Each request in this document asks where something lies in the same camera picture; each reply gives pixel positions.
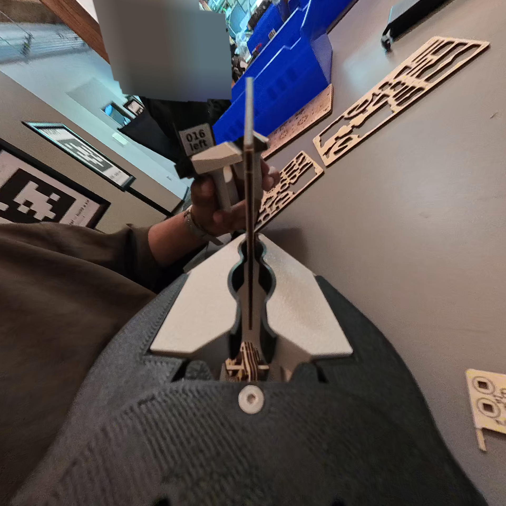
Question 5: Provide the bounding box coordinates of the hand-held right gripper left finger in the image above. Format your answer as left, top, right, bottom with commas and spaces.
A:
149, 233, 247, 372

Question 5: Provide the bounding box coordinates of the silver bracelet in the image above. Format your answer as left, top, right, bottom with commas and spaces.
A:
183, 207, 224, 246

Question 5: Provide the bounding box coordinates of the person's left forearm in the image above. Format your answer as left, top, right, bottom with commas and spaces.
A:
148, 206, 210, 266

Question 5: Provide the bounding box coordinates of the grey desk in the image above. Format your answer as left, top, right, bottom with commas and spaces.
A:
174, 0, 506, 506

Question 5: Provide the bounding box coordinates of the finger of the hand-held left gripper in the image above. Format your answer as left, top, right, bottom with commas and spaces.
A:
233, 134, 270, 206
191, 142, 244, 212

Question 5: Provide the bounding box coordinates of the black flat device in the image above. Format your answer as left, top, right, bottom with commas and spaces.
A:
381, 0, 455, 51

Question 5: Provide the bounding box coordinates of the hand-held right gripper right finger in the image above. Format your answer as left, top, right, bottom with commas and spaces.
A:
257, 233, 353, 382

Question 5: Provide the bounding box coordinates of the long wooden sheet with cutouts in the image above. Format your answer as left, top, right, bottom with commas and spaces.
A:
313, 36, 491, 167

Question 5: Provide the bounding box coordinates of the wooden sheet with curvy cutouts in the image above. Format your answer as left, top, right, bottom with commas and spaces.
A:
253, 151, 325, 234

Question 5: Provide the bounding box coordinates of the person's olive sweater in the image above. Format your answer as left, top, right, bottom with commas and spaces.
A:
0, 221, 186, 503

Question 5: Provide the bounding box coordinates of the small pale wooden sheet fragment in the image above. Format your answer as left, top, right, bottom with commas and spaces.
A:
465, 368, 506, 452

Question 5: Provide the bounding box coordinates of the wooden sheet with round holes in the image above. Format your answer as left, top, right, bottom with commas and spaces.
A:
243, 77, 257, 344

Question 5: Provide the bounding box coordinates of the wooden sheet with engraved gears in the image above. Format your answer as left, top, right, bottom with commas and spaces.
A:
261, 84, 334, 160

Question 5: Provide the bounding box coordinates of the person's left hand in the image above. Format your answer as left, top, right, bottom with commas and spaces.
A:
190, 160, 281, 238

